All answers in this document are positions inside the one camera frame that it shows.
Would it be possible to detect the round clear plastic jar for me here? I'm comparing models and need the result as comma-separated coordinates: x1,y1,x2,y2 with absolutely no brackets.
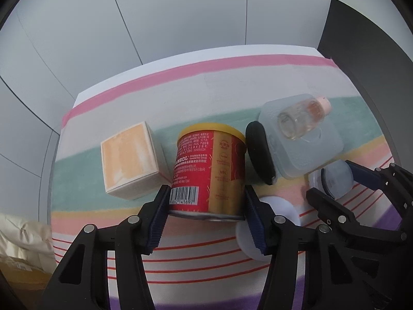
308,161,354,200

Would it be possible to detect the small glass bottle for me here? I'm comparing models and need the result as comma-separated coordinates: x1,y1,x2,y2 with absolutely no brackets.
277,95,331,141

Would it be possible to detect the translucent square plastic lid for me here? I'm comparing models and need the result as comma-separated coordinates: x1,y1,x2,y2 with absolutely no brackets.
258,93,343,180

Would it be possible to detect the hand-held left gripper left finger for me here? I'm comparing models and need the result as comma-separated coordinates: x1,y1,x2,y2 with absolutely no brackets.
38,185,171,310

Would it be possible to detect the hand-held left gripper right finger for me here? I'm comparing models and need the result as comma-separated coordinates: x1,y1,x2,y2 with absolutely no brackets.
243,185,375,310

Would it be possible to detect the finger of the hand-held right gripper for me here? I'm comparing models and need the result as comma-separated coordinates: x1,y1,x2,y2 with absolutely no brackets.
345,160,413,207
306,187,360,233

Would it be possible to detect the striped pastel table cloth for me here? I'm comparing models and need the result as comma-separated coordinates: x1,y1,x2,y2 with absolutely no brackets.
52,55,413,310

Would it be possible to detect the black oval case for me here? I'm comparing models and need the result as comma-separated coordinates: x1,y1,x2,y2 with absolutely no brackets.
245,121,277,186

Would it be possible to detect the white round disc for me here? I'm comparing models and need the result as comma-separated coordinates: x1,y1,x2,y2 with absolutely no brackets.
235,196,301,262

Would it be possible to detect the cream padded armchair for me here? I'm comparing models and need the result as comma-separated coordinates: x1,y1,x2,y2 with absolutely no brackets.
0,213,57,265

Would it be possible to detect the dark grey cabinet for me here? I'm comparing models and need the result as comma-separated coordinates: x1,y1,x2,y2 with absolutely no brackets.
318,0,413,168

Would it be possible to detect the brown cardboard box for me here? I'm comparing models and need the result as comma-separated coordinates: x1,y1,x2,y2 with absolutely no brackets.
0,254,54,286

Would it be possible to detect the orange and white box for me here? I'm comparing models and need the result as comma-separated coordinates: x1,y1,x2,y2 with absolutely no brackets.
101,121,171,200

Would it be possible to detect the red metal can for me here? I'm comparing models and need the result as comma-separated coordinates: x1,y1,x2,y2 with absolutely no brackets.
168,123,248,222

